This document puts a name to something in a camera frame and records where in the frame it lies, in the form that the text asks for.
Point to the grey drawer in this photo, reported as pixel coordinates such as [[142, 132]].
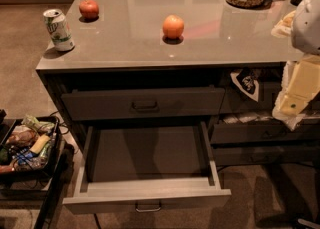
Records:
[[146, 170], [235, 101], [143, 103], [236, 156], [263, 132]]

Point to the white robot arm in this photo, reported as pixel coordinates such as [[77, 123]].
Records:
[[301, 78]]

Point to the grey counter cabinet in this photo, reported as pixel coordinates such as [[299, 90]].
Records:
[[125, 49]]

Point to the orange fruit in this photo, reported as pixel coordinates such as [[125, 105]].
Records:
[[173, 27]]

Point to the black white snack bag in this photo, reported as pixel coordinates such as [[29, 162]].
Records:
[[246, 81]]

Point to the red apple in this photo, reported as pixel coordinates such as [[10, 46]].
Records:
[[89, 9]]

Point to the green white soda can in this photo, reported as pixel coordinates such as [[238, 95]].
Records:
[[58, 29]]

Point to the black tray of snacks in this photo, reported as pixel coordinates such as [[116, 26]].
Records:
[[28, 147]]

